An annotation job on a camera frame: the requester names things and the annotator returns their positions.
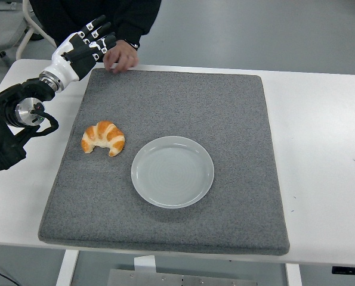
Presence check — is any white bracket under table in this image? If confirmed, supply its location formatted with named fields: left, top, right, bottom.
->
left=134, top=255, right=158, bottom=273

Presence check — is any person's hand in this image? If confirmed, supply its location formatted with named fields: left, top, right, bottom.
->
left=102, top=40, right=140, bottom=74

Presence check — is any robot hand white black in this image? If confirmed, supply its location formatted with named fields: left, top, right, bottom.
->
left=41, top=14, right=118, bottom=83

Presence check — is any grey office chair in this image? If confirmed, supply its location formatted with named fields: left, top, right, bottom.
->
left=0, top=0, right=58, bottom=67

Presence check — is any black table control panel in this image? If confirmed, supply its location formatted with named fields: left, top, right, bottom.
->
left=332, top=266, right=355, bottom=275

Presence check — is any golden croissant bread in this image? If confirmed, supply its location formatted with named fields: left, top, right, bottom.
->
left=81, top=120, right=126, bottom=157

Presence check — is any pale grey round plate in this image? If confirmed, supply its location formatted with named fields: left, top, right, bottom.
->
left=131, top=135, right=215, bottom=209

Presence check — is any person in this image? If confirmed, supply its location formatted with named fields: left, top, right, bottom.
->
left=29, top=0, right=162, bottom=54

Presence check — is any grey felt mat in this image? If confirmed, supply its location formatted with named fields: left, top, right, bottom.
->
left=38, top=67, right=291, bottom=256

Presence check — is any grey metal plate with screws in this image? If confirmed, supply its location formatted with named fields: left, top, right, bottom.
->
left=107, top=269, right=258, bottom=286

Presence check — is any white table leg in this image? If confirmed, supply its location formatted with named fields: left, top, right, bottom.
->
left=55, top=249, right=80, bottom=286
left=285, top=263, right=302, bottom=286

